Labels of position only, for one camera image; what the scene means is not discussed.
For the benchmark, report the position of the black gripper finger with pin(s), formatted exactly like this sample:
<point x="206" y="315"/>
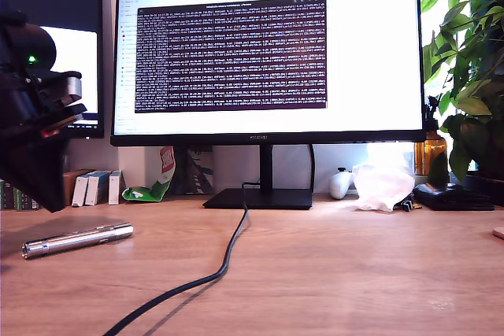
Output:
<point x="35" y="170"/>

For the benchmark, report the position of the metallic silver laser pointer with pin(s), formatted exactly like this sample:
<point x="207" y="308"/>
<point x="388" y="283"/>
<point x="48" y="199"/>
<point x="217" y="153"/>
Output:
<point x="78" y="239"/>

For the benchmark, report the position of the green printed box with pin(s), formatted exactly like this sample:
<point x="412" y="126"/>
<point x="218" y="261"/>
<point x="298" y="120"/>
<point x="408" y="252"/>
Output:
<point x="23" y="202"/>
<point x="6" y="199"/>

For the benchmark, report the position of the small white and blue box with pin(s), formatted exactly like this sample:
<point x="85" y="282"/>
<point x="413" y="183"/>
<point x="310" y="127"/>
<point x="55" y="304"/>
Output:
<point x="93" y="190"/>
<point x="79" y="192"/>
<point x="113" y="188"/>

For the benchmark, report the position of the green and red snack bag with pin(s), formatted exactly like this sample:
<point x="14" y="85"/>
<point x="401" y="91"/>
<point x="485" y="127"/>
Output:
<point x="145" y="192"/>

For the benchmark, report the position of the dark patterned carton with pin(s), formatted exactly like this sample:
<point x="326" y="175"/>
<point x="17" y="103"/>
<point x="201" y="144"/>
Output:
<point x="201" y="172"/>

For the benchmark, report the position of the white game controller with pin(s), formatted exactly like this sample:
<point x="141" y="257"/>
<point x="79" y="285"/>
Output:
<point x="338" y="186"/>

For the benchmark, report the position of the crumpled white plastic bag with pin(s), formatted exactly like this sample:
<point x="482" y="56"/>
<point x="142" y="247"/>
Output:
<point x="380" y="188"/>

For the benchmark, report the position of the large black Huawei monitor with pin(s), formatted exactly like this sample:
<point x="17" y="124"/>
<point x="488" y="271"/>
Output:
<point x="374" y="76"/>

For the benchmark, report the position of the black and yellow clip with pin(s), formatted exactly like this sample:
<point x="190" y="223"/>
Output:
<point x="407" y="205"/>

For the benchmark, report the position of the amber glass bottle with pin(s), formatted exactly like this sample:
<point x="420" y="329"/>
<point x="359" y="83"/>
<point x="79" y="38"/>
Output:
<point x="428" y="153"/>

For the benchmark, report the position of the black leather wallet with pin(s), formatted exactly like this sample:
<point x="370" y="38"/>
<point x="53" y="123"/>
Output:
<point x="449" y="196"/>

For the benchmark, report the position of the green leafy potted plant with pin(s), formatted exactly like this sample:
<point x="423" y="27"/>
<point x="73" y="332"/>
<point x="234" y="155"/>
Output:
<point x="472" y="72"/>

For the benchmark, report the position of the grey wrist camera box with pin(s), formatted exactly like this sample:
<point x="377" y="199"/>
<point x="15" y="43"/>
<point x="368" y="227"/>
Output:
<point x="74" y="86"/>

